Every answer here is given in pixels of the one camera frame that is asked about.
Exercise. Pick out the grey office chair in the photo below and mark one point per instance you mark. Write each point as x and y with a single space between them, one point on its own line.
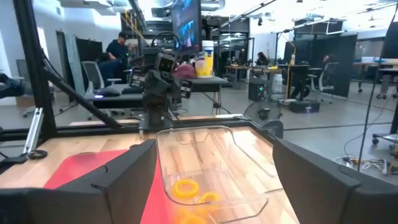
91 73

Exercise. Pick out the black aluminium table frame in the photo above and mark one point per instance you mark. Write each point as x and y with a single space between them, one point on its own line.
31 62

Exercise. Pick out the person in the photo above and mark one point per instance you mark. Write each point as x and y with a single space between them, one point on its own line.
116 51
262 59

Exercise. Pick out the dark grey desk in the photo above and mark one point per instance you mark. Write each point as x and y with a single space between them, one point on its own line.
205 83

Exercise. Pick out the black partition panel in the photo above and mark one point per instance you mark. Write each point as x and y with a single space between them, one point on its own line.
342 62

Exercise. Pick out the black computer tower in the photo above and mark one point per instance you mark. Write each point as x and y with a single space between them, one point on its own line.
257 91

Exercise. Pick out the black computer monitor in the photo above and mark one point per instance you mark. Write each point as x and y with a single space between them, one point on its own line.
186 25

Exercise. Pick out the black power box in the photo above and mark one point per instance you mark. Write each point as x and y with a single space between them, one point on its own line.
304 106

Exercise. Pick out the black office chair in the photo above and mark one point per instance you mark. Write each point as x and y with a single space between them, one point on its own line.
328 74

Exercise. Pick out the silver frame bracket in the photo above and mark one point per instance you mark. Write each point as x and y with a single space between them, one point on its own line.
32 133

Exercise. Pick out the low dark side desk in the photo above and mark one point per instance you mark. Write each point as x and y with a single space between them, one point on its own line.
118 100

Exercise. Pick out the clear plastic bin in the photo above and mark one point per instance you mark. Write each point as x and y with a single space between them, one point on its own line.
217 149

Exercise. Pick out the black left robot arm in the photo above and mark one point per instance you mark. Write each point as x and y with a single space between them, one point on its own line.
157 113

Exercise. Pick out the black computer mouse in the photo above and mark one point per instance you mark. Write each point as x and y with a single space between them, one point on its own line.
107 92

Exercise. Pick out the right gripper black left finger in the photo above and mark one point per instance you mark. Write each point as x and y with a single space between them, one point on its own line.
118 186

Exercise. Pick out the far wooden desk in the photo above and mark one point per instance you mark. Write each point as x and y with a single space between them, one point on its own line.
248 68

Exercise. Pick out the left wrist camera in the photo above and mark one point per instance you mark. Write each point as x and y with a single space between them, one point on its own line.
165 63

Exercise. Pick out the yellow wipes canister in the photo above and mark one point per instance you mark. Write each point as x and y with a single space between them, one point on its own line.
205 60

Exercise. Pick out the black keyboard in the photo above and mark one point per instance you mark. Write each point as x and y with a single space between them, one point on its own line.
132 90

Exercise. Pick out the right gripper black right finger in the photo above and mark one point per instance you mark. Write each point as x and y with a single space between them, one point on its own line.
326 193

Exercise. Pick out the red plastic tray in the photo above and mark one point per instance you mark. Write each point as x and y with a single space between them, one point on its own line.
81 168

